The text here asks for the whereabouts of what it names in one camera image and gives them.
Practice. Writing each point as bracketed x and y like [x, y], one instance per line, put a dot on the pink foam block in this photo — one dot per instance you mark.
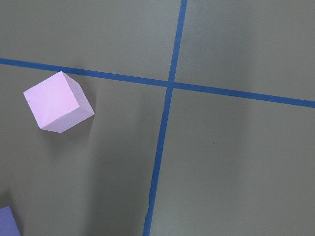
[58, 103]

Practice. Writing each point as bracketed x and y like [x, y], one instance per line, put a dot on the purple foam block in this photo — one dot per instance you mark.
[8, 225]

